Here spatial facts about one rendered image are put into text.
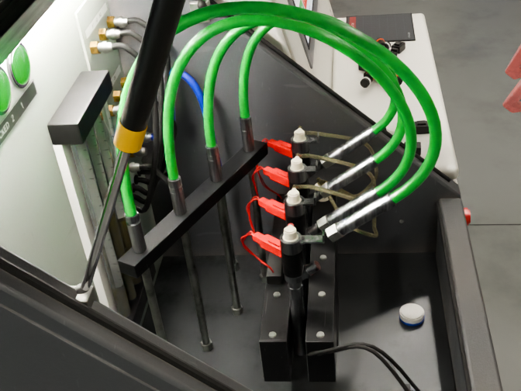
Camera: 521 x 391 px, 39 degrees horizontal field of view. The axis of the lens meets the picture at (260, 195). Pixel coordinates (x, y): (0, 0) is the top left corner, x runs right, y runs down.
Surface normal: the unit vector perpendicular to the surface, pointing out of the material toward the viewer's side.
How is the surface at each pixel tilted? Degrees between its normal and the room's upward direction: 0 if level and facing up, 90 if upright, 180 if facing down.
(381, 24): 0
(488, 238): 0
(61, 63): 90
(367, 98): 0
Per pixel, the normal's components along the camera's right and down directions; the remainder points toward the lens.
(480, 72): -0.10, -0.81
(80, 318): 0.60, -0.62
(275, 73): -0.09, 0.58
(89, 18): 0.99, -0.03
